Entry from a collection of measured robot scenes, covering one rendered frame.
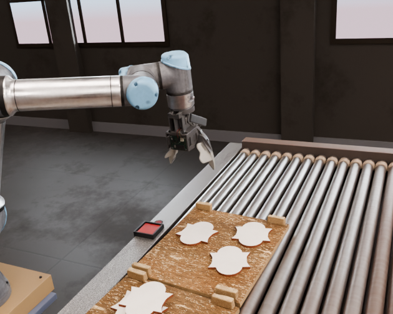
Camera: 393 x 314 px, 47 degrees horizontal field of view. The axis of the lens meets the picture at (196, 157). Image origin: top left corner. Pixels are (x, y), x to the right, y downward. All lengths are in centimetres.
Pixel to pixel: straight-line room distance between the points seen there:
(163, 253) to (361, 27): 325
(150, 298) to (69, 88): 55
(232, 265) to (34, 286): 57
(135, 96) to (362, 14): 336
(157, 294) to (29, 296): 39
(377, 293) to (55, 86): 95
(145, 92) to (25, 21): 489
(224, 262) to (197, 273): 8
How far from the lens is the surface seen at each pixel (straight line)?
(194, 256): 139
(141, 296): 122
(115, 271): 142
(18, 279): 149
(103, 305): 127
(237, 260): 135
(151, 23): 490
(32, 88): 113
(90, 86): 111
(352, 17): 429
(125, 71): 124
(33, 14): 581
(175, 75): 123
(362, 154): 208
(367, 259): 143
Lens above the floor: 173
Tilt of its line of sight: 22 degrees down
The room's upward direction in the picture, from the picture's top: 5 degrees counter-clockwise
